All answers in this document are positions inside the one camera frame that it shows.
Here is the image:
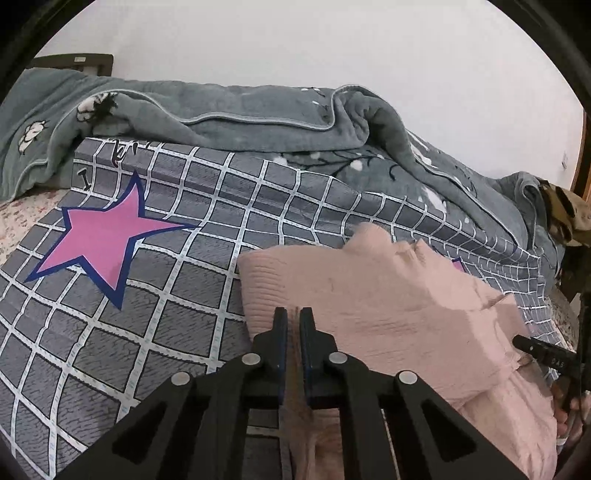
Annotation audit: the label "pink knit sweater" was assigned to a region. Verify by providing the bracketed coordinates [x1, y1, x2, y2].
[238, 223, 557, 479]

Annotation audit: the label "brown folded clothes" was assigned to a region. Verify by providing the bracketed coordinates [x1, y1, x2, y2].
[540, 179, 591, 247]

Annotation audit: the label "person's right hand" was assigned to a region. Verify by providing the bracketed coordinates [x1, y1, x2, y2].
[550, 382, 583, 443]

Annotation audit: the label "dark wooden chair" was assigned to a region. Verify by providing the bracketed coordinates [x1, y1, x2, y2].
[559, 246, 591, 302]

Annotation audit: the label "grey checked star quilt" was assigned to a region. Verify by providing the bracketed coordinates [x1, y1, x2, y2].
[1, 139, 560, 479]

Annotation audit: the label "brown wooden door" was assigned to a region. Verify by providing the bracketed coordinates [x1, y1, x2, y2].
[571, 139, 590, 201]

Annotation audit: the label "floral bed sheet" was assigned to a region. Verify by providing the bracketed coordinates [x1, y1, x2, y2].
[0, 188, 67, 262]

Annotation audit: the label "grey-green fleece blanket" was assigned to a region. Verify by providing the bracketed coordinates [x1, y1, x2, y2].
[1, 68, 564, 271]

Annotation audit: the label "dark wooden headboard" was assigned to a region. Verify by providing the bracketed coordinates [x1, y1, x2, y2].
[28, 53, 114, 77]

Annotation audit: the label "white wall switch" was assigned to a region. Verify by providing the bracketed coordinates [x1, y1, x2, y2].
[561, 152, 569, 171]

